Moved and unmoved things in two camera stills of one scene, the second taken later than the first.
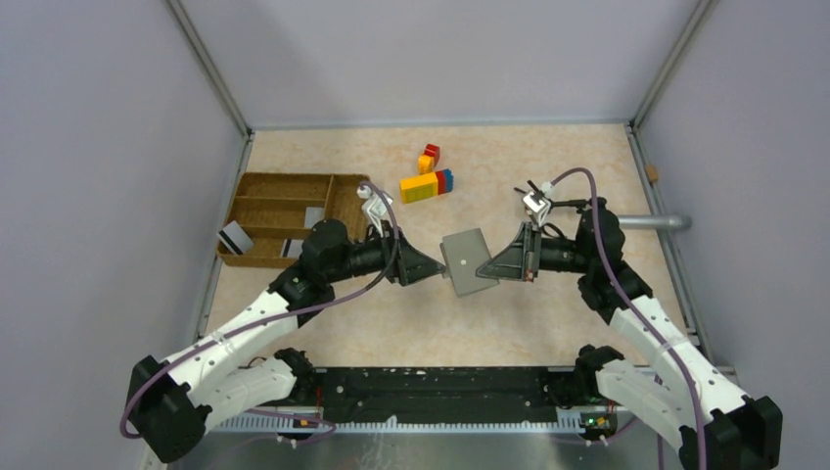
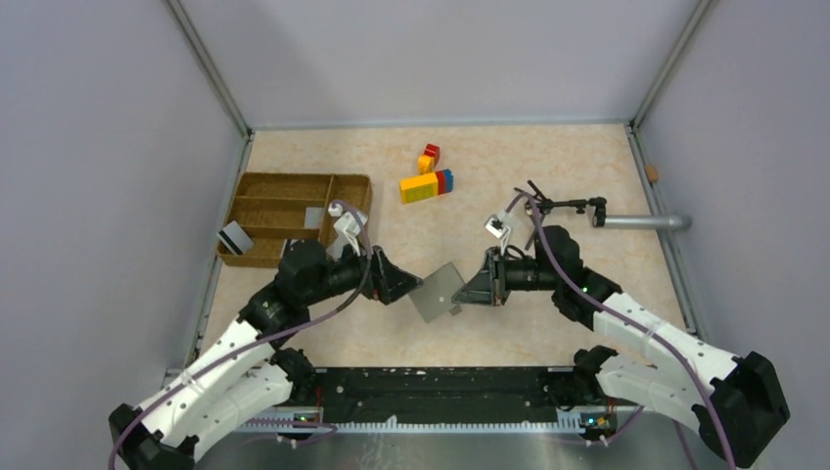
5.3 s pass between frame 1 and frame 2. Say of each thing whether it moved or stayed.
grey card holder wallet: moved
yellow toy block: stayed
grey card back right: stayed
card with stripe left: stayed
